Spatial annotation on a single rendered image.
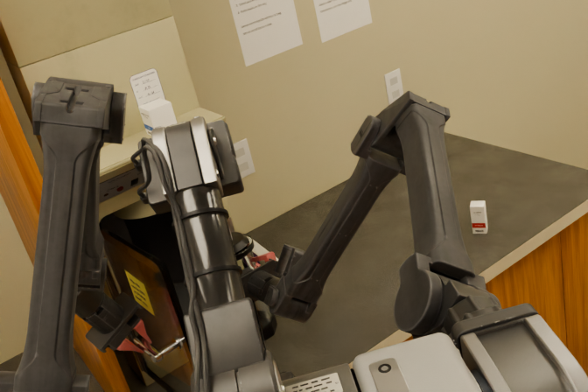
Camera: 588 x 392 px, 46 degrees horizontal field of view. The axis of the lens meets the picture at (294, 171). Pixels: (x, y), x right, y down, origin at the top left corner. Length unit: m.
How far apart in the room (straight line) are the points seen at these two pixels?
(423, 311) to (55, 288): 0.41
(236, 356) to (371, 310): 1.13
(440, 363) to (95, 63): 0.96
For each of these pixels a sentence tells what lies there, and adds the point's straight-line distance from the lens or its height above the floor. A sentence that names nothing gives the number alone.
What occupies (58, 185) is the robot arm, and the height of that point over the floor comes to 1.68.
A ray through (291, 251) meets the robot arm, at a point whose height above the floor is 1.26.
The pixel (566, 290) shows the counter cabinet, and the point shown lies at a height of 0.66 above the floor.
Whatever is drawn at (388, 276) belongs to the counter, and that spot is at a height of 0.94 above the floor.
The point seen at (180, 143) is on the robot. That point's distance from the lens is 0.64.
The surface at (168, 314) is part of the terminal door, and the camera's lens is 1.27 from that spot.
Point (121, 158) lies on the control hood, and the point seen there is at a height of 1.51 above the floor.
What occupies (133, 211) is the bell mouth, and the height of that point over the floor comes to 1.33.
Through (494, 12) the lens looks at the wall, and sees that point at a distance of 2.73.
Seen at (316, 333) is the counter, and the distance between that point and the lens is 1.66.
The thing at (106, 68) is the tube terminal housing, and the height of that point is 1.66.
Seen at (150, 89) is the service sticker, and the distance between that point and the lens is 1.45.
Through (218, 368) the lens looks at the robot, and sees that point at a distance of 0.58.
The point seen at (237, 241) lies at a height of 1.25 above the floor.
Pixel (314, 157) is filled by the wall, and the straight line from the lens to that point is 2.24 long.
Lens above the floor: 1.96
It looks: 25 degrees down
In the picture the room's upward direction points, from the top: 14 degrees counter-clockwise
